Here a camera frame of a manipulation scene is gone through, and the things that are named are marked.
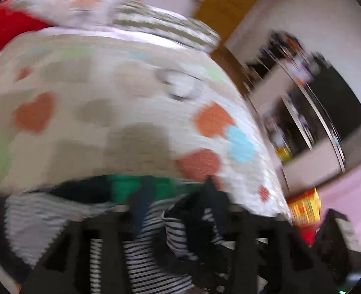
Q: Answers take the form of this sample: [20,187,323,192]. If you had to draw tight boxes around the navy striped pants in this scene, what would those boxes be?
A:
[0,177,232,293]

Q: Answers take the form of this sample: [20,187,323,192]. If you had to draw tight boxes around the yellow red carton box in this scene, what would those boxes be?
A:
[287,188,322,227]

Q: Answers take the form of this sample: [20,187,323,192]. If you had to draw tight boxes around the white TV cabinet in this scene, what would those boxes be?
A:
[247,64,361,196]

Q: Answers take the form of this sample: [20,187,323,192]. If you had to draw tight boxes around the yellow bottle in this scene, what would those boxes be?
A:
[275,147,292,163]

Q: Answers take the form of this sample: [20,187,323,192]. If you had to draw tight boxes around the black television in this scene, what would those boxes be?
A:
[304,53,361,143]

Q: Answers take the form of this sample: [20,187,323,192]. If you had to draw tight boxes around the heart patterned quilt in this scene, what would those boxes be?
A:
[0,32,290,216]

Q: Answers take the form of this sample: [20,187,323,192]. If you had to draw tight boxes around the cluttered shoe rack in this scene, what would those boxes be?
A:
[244,31,305,92]

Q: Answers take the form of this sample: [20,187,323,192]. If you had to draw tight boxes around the wooden door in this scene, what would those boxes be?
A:
[194,0,258,43]

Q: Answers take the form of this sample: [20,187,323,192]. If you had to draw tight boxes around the olive hedgehog bolster pillow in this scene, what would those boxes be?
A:
[111,0,220,53]

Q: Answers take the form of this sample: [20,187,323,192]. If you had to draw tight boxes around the floral white pillow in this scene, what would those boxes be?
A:
[10,0,126,30]

